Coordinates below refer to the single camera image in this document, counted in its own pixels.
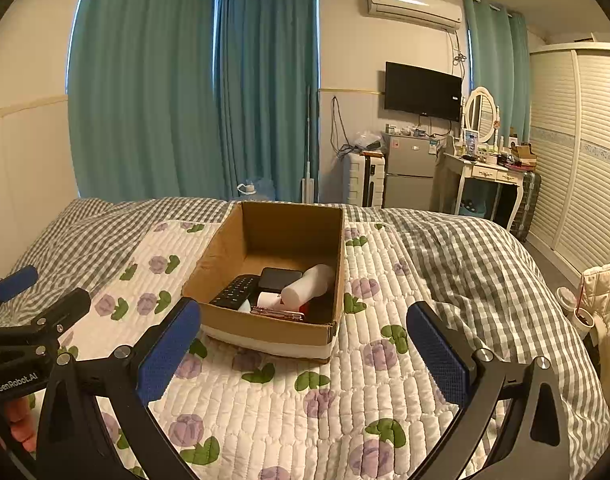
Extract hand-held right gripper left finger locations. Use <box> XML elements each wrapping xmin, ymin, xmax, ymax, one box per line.
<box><xmin>35</xmin><ymin>297</ymin><xmax>202</xmax><ymax>480</ymax></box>

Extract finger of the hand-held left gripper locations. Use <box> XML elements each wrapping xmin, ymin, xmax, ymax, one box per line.
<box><xmin>0</xmin><ymin>266</ymin><xmax>39</xmax><ymax>307</ymax></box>
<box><xmin>5</xmin><ymin>288</ymin><xmax>92</xmax><ymax>352</ymax></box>

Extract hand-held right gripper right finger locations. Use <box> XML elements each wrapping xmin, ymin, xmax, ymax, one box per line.
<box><xmin>406</xmin><ymin>301</ymin><xmax>571</xmax><ymax>480</ymax></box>

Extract black remote control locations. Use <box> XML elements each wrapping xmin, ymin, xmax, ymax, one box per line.
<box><xmin>209</xmin><ymin>275</ymin><xmax>261</xmax><ymax>311</ymax></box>

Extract pink case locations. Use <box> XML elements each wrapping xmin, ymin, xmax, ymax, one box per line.
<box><xmin>250</xmin><ymin>305</ymin><xmax>306</xmax><ymax>322</ymax></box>

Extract black rectangular case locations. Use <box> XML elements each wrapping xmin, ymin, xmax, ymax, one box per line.
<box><xmin>258</xmin><ymin>267</ymin><xmax>304</xmax><ymax>293</ymax></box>

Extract white hair dryer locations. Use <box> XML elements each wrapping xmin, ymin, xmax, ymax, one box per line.
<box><xmin>281</xmin><ymin>264</ymin><xmax>336</xmax><ymax>311</ymax></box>

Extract brown cardboard box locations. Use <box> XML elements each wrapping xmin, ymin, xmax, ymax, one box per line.
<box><xmin>181</xmin><ymin>201</ymin><xmax>347</xmax><ymax>361</ymax></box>

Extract person's left hand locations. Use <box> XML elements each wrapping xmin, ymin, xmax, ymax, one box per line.
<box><xmin>0</xmin><ymin>394</ymin><xmax>40</xmax><ymax>455</ymax></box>

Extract white floral quilt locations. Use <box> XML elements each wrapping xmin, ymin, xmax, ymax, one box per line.
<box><xmin>30</xmin><ymin>217</ymin><xmax>610</xmax><ymax>480</ymax></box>

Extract dark grey suitcase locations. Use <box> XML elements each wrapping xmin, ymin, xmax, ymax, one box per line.
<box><xmin>510</xmin><ymin>170</ymin><xmax>542</xmax><ymax>241</ymax></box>

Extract white quilted jacket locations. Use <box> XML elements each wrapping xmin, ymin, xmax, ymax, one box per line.
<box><xmin>578</xmin><ymin>259</ymin><xmax>610</xmax><ymax>341</ymax></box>

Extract silver small fridge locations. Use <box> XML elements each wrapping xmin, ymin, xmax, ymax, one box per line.
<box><xmin>382</xmin><ymin>132</ymin><xmax>438</xmax><ymax>211</ymax></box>

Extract white dressing table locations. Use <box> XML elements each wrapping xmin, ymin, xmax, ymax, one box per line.
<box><xmin>442</xmin><ymin>150</ymin><xmax>528</xmax><ymax>231</ymax></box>

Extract white plastic drawer unit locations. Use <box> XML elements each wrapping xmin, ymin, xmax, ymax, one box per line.
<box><xmin>347</xmin><ymin>154</ymin><xmax>368</xmax><ymax>206</ymax></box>

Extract clear plastic bag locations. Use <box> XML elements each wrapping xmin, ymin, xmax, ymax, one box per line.
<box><xmin>355</xmin><ymin>130</ymin><xmax>387</xmax><ymax>152</ymax></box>

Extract wide teal curtain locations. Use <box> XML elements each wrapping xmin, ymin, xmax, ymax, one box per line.
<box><xmin>67</xmin><ymin>0</ymin><xmax>221</xmax><ymax>201</ymax></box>

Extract white slatted wardrobe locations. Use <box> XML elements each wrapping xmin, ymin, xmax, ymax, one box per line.
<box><xmin>528</xmin><ymin>42</ymin><xmax>610</xmax><ymax>273</ymax></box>

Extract white mop pole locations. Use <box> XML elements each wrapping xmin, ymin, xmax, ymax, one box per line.
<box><xmin>301</xmin><ymin>87</ymin><xmax>319</xmax><ymax>203</ymax></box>

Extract white oval mirror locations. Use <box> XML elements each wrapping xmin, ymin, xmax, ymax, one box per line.
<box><xmin>462</xmin><ymin>86</ymin><xmax>501</xmax><ymax>143</ymax></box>

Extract narrow teal curtain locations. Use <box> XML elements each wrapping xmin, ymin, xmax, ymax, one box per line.
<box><xmin>462</xmin><ymin>0</ymin><xmax>531</xmax><ymax>143</ymax></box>

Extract white air conditioner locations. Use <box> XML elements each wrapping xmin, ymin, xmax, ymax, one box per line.
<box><xmin>367</xmin><ymin>0</ymin><xmax>463</xmax><ymax>33</ymax></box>

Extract hanging wall cables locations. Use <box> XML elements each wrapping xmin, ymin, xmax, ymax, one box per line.
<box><xmin>331</xmin><ymin>96</ymin><xmax>354</xmax><ymax>158</ymax></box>

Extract black wall television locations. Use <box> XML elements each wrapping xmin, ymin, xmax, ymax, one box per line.
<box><xmin>384</xmin><ymin>61</ymin><xmax>462</xmax><ymax>122</ymax></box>

